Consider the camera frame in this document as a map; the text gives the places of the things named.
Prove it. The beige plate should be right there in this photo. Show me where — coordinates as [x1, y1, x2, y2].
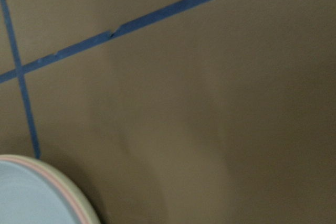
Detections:
[0, 154, 100, 224]

